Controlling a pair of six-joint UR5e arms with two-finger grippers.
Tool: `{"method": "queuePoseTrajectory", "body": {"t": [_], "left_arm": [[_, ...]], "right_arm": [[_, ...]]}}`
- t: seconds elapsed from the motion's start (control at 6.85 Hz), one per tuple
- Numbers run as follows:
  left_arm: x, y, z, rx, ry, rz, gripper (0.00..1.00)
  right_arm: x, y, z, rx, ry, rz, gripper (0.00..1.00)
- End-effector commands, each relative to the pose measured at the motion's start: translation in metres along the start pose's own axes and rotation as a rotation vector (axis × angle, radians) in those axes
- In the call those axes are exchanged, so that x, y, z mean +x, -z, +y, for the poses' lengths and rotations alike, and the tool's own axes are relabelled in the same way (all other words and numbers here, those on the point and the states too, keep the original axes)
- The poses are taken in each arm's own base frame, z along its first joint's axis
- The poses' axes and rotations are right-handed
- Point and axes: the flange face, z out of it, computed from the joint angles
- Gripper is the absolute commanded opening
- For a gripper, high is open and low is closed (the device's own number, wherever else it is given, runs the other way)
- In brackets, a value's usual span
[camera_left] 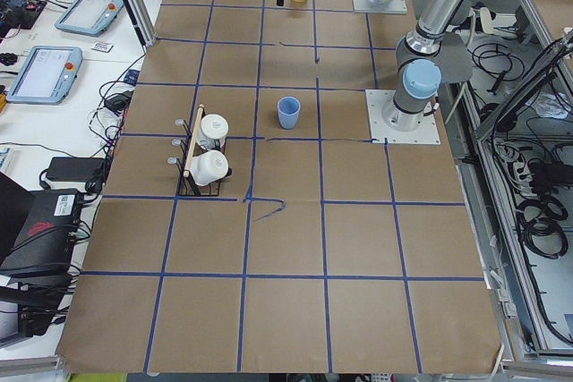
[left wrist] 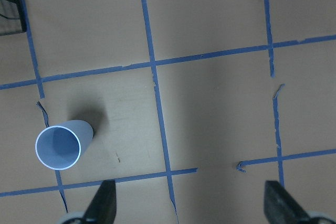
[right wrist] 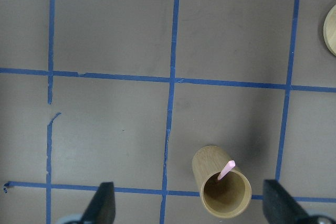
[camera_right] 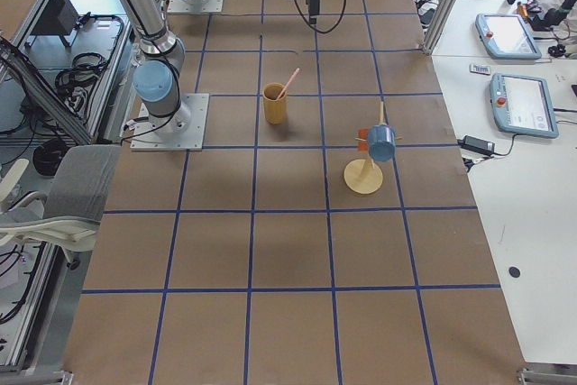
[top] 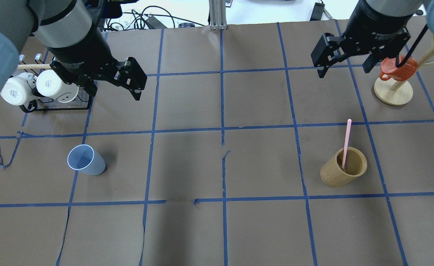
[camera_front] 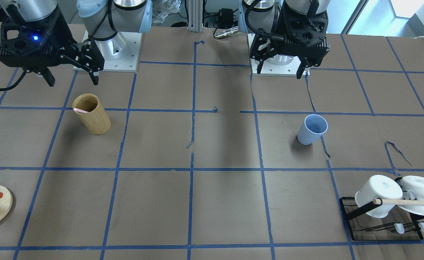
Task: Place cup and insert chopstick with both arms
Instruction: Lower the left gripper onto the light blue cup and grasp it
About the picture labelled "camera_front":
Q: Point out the light blue plastic cup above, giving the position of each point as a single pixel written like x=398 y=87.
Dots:
x=312 y=128

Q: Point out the black power adapter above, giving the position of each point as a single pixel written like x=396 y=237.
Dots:
x=225 y=19

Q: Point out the black wire mug rack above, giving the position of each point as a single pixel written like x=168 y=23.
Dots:
x=382 y=219

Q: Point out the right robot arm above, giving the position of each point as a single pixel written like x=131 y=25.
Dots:
x=101 y=18

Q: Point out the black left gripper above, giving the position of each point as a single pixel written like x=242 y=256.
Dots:
x=277 y=28

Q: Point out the aluminium frame post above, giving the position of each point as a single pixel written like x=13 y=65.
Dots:
x=195 y=14

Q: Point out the white mug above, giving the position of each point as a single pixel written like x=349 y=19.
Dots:
x=413 y=188
x=378 y=187

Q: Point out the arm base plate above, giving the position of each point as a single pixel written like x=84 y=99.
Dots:
x=125 y=54
x=279 y=65

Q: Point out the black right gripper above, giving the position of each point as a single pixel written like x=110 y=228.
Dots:
x=57 y=33

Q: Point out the bamboo cup holder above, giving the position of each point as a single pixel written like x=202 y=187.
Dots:
x=96 y=120

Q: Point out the silver cylindrical connector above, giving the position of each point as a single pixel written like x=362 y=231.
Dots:
x=225 y=33

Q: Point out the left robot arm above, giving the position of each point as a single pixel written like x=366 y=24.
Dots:
x=244 y=16

